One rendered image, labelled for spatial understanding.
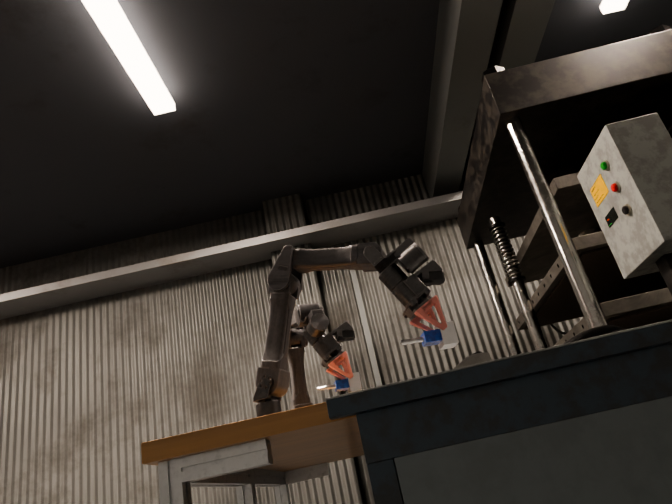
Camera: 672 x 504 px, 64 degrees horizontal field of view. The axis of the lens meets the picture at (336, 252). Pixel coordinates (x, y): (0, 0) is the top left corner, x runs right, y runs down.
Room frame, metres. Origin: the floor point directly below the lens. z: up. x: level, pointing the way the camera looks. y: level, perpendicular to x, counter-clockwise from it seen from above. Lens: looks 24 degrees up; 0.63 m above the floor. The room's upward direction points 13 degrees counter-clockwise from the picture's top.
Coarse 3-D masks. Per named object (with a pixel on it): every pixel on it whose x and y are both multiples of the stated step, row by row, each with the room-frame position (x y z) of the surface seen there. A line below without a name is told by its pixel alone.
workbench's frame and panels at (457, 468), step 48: (624, 336) 1.01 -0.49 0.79; (432, 384) 1.02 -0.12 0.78; (480, 384) 1.02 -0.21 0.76; (528, 384) 1.04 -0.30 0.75; (576, 384) 1.03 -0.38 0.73; (624, 384) 1.03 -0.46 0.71; (384, 432) 1.05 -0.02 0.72; (432, 432) 1.04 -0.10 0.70; (480, 432) 1.04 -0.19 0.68; (528, 432) 1.04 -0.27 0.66; (576, 432) 1.04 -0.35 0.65; (624, 432) 1.03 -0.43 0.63; (384, 480) 1.05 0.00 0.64; (432, 480) 1.05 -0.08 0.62; (480, 480) 1.04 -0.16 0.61; (528, 480) 1.04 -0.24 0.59; (576, 480) 1.04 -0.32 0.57; (624, 480) 1.04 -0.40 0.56
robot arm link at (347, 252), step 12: (288, 252) 1.28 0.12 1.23; (300, 252) 1.29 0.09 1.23; (312, 252) 1.29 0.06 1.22; (324, 252) 1.28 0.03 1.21; (336, 252) 1.27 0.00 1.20; (348, 252) 1.26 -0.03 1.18; (360, 252) 1.25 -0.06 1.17; (276, 264) 1.29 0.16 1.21; (288, 264) 1.28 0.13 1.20; (300, 264) 1.29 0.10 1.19; (312, 264) 1.29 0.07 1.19; (324, 264) 1.28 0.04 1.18; (336, 264) 1.27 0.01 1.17; (348, 264) 1.27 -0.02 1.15; (360, 264) 1.25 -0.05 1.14; (276, 276) 1.29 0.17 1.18; (288, 276) 1.28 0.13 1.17; (300, 276) 1.36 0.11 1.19; (276, 288) 1.29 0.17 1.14; (300, 288) 1.36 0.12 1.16
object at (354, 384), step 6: (348, 378) 1.63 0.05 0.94; (354, 378) 1.64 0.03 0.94; (336, 384) 1.63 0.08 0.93; (342, 384) 1.63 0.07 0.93; (348, 384) 1.64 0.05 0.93; (354, 384) 1.64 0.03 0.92; (360, 384) 1.64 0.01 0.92; (318, 390) 1.64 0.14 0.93; (336, 390) 1.65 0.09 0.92; (342, 390) 1.66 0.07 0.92; (348, 390) 1.67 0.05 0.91; (354, 390) 1.63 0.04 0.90
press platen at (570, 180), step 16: (560, 176) 1.80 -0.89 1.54; (576, 176) 1.80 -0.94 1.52; (560, 192) 1.83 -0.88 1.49; (576, 192) 1.86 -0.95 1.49; (560, 208) 1.98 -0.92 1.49; (576, 208) 2.02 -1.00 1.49; (544, 224) 2.11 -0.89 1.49; (576, 224) 2.19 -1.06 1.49; (592, 224) 2.23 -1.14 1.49; (528, 240) 2.30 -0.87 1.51; (544, 240) 2.30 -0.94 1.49; (528, 256) 2.47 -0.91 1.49; (544, 256) 2.52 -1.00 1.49; (528, 272) 2.71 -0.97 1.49; (544, 272) 2.78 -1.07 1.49
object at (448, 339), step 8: (448, 328) 1.26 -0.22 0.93; (424, 336) 1.25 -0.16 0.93; (432, 336) 1.25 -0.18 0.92; (440, 336) 1.26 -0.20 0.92; (448, 336) 1.26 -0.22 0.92; (456, 336) 1.26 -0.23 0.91; (424, 344) 1.27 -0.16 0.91; (432, 344) 1.29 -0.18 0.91; (440, 344) 1.28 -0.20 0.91; (448, 344) 1.26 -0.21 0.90; (456, 344) 1.28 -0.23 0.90
